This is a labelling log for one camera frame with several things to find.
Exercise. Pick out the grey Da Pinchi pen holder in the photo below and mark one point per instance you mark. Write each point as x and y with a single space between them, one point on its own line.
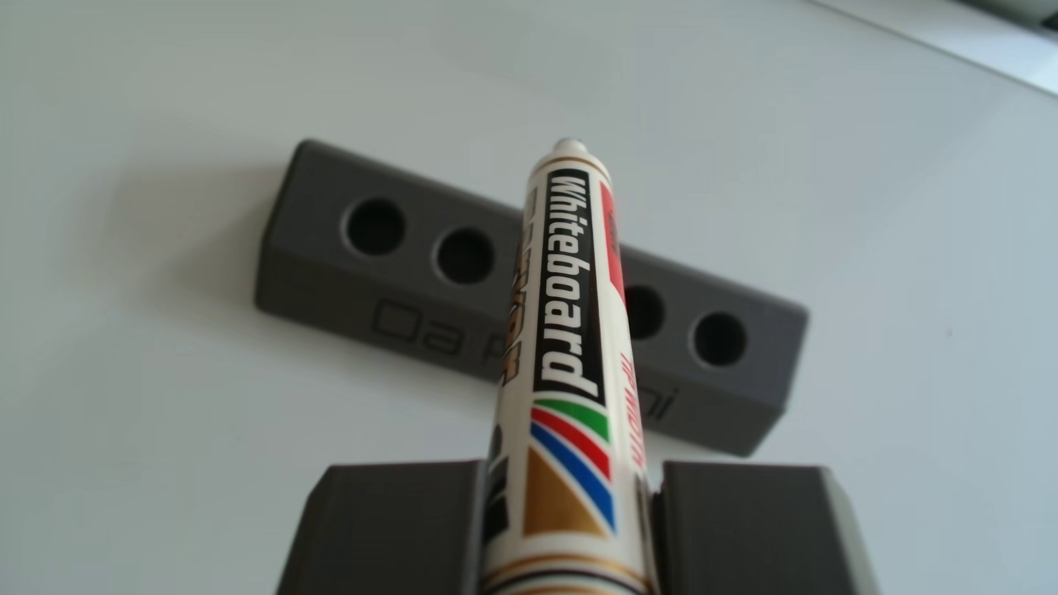
314 273

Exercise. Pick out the whiteboard with silver frame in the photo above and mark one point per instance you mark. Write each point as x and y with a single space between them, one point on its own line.
207 413

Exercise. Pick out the white whiteboard marker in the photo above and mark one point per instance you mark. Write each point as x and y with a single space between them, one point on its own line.
570 330

